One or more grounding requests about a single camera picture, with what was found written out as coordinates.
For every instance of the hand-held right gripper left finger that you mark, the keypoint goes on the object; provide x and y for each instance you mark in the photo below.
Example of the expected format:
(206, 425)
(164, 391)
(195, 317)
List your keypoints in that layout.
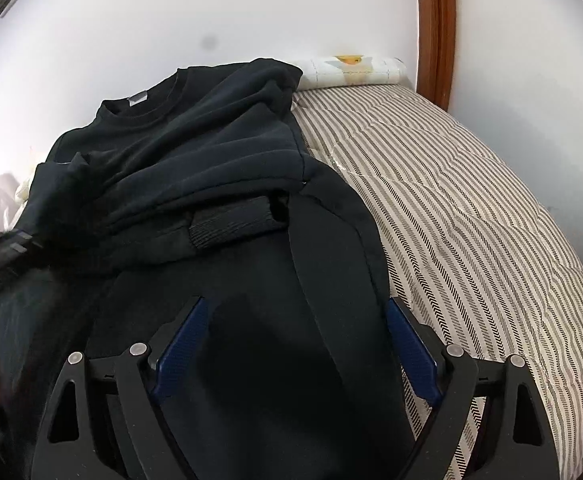
(181, 345)

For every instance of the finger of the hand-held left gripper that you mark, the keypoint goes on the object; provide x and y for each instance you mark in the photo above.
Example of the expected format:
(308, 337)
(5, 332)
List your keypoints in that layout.
(6, 249)

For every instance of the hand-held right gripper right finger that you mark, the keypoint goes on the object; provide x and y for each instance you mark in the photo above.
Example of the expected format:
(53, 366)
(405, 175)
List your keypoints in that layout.
(411, 350)

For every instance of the black sweatshirt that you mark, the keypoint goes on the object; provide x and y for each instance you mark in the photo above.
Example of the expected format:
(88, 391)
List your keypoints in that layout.
(211, 170)

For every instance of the striped quilted bed mattress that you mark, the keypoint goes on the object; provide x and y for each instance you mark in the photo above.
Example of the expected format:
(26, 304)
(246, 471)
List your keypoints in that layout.
(471, 240)

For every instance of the white patterned rolled pillow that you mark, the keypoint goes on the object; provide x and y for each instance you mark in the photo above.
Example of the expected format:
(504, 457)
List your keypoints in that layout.
(351, 71)

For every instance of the brown wooden door frame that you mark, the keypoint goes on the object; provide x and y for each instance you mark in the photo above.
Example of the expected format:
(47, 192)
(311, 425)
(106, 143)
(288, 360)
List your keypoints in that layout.
(436, 30)

